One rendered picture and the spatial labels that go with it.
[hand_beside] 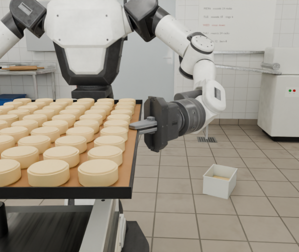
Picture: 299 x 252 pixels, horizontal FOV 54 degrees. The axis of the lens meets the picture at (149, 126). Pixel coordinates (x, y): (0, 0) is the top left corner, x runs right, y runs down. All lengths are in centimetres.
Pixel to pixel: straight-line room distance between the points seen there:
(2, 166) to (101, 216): 18
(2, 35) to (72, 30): 26
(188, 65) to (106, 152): 61
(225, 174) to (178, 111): 208
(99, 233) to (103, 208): 7
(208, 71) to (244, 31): 386
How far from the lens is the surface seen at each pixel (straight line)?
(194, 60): 96
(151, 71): 467
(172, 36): 104
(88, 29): 106
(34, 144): 49
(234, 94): 478
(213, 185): 248
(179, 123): 68
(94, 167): 37
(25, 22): 117
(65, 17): 108
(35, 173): 38
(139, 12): 109
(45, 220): 63
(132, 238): 170
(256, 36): 479
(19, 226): 63
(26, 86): 521
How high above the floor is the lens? 116
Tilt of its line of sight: 15 degrees down
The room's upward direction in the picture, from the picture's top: straight up
